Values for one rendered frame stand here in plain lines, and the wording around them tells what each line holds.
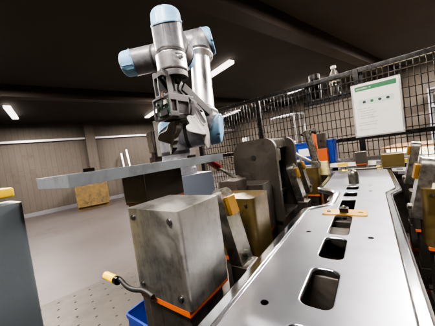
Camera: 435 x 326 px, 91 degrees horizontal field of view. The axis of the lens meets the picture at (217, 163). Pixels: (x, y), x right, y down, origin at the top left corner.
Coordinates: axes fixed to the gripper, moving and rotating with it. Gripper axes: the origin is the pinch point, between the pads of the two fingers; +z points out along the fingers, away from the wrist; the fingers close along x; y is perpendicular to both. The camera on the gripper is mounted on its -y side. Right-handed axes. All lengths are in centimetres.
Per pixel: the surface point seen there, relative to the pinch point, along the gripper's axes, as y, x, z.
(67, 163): -157, -818, -32
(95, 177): 26.2, 8.5, 2.3
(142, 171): 18.5, 7.7, 2.5
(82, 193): -153, -689, 64
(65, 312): 24, -48, 48
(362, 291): 11.7, 37.7, 17.9
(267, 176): -13.5, 13.8, 9.1
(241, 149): -12.8, 6.9, 0.9
